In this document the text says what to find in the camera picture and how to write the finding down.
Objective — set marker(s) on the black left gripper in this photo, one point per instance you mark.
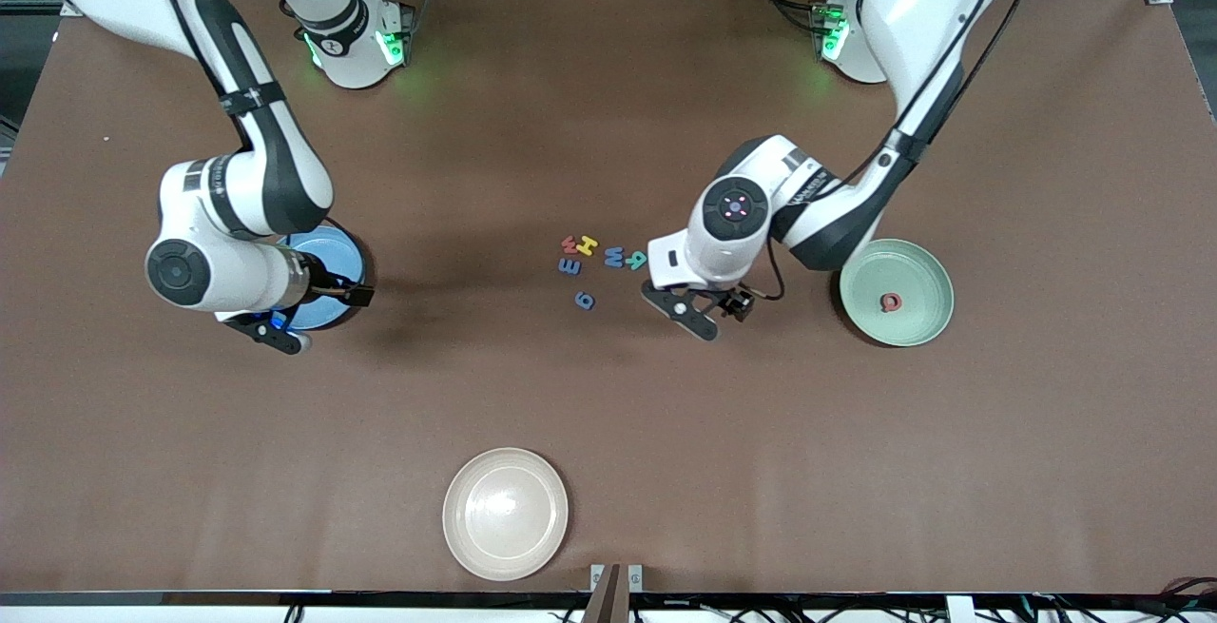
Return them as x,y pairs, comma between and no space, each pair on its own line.
733,300

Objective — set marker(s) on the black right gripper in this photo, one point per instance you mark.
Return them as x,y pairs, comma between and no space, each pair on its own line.
331,287

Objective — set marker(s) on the teal digit 6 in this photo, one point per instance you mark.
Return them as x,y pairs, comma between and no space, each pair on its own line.
635,260

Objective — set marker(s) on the blue foam letter W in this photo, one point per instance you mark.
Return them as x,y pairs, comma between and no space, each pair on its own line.
613,260

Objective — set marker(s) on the red foam letter Q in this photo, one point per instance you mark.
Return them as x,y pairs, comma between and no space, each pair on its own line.
883,302

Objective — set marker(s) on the blue foam letter g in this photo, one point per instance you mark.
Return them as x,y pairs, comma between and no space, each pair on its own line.
578,301

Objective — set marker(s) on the yellow foam letter H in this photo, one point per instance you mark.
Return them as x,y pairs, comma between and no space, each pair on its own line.
588,245

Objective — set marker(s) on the blue foam letter m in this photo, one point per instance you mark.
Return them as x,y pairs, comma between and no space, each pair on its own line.
569,266

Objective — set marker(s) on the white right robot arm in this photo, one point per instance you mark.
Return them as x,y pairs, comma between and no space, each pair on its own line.
266,176

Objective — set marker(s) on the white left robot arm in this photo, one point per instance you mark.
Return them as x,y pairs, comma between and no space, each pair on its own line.
913,14

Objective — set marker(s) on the blue plate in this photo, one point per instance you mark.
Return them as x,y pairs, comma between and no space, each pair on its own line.
338,257

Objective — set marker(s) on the green plate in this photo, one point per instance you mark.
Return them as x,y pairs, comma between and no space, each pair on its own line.
913,319

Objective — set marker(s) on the beige plate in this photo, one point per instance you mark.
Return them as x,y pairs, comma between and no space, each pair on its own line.
505,514

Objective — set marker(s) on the front camera mount bracket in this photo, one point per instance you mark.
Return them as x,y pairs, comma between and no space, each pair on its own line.
608,604

